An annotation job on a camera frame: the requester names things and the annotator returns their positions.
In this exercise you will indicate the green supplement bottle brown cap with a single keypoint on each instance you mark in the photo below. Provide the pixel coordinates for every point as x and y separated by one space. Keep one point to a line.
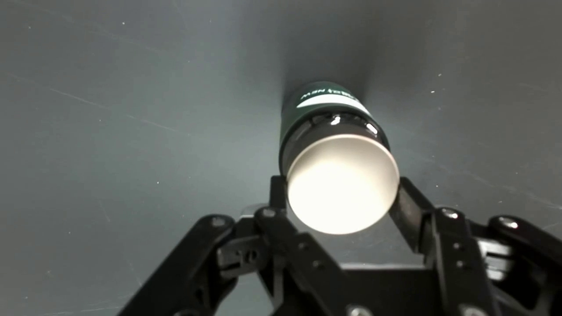
339 168

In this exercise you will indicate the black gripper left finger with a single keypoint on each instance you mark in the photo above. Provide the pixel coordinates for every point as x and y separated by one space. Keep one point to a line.
251 263

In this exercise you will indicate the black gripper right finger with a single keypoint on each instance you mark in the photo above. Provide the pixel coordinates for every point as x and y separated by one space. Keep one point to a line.
467 256

